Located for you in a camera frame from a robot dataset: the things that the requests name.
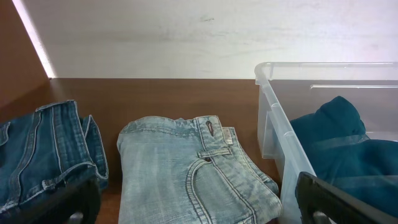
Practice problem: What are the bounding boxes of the dark blue folded jeans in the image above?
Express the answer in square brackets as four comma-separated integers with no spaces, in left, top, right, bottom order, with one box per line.
[1,100,109,219]

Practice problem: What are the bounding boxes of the light blue jeans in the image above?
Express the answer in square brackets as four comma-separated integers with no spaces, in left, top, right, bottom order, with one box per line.
[117,116,282,223]

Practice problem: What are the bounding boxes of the clear plastic storage container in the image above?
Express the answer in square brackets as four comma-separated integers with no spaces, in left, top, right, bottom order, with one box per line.
[255,62,397,223]

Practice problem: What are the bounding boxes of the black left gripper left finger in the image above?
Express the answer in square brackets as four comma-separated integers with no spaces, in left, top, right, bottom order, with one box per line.
[1,179,101,224]

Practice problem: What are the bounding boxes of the teal blue garment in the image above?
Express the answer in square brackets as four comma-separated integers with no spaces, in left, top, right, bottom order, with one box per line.
[290,96,397,217]

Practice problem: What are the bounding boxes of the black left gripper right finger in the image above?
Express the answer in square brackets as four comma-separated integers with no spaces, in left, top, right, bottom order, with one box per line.
[295,172,397,224]

